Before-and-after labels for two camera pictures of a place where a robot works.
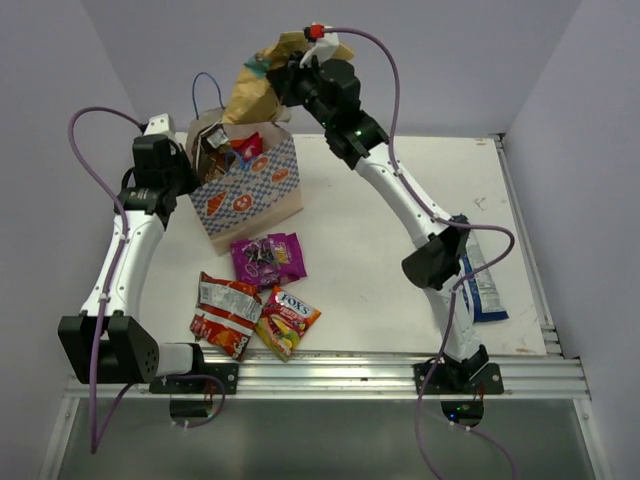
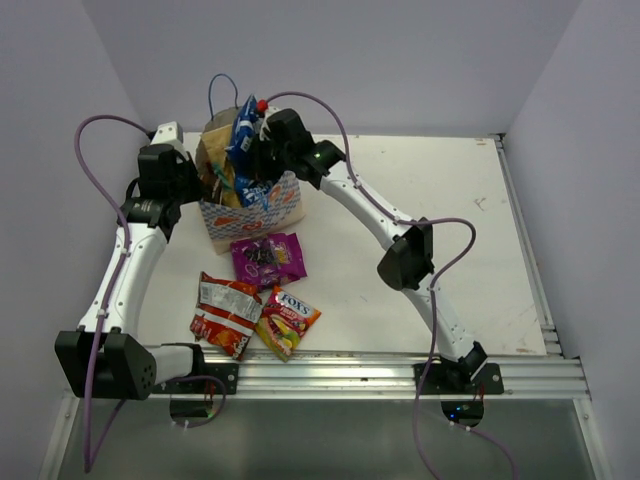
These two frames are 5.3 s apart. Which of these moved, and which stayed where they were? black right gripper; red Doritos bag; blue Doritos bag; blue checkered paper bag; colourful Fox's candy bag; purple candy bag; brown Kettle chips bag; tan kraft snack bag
Moved: brown Kettle chips bag; tan kraft snack bag; blue checkered paper bag; black right gripper; blue Doritos bag
Stayed: colourful Fox's candy bag; red Doritos bag; purple candy bag
